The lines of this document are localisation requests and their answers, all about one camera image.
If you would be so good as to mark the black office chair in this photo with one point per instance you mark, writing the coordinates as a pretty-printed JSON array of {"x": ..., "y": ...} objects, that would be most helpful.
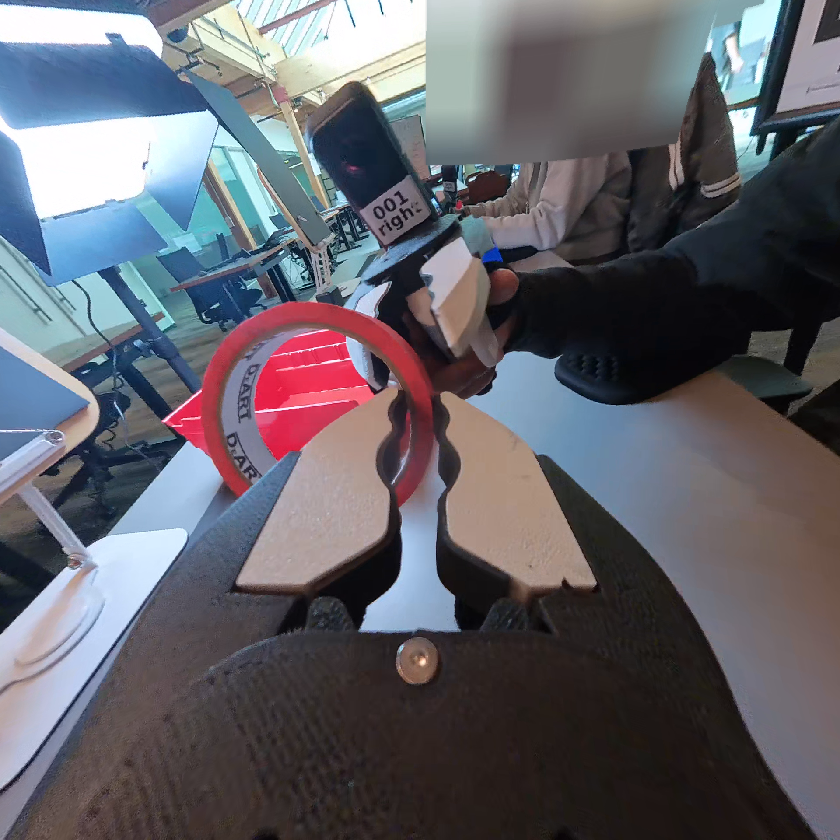
[{"x": 210, "y": 289}]

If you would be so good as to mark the dark striped jacket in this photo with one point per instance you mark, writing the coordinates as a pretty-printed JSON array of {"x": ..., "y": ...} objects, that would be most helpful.
[{"x": 695, "y": 170}]

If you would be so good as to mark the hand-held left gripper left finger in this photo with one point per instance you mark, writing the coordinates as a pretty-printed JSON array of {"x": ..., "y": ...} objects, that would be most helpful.
[{"x": 321, "y": 512}]

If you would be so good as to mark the grey board on stand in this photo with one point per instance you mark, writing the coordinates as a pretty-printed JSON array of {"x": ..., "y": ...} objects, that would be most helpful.
[{"x": 262, "y": 157}]

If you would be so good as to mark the red tape roll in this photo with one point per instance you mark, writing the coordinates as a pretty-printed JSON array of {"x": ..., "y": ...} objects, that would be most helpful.
[{"x": 282, "y": 318}]

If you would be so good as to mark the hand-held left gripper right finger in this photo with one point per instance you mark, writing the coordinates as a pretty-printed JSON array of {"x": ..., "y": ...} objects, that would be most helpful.
[{"x": 512, "y": 512}]

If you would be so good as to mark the wooden office desk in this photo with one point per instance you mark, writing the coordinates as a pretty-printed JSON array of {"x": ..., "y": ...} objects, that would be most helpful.
[{"x": 229, "y": 266}]

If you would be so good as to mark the studio light panel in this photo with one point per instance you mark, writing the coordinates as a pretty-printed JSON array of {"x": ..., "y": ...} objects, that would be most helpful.
[{"x": 85, "y": 164}]

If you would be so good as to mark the person's right forearm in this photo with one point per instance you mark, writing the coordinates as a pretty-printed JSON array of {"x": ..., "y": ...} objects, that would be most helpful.
[{"x": 656, "y": 302}]

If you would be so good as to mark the light stand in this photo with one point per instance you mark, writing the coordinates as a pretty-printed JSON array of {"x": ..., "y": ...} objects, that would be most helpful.
[{"x": 151, "y": 328}]

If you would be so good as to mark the red plastic bin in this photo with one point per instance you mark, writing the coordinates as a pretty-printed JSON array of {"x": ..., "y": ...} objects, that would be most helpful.
[{"x": 308, "y": 400}]

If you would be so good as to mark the black board on stand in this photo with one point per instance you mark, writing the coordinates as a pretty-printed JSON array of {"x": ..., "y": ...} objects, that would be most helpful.
[{"x": 98, "y": 590}]

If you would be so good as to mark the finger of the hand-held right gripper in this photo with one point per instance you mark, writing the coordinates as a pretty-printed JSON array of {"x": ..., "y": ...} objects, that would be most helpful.
[
  {"x": 364, "y": 358},
  {"x": 463, "y": 302}
]

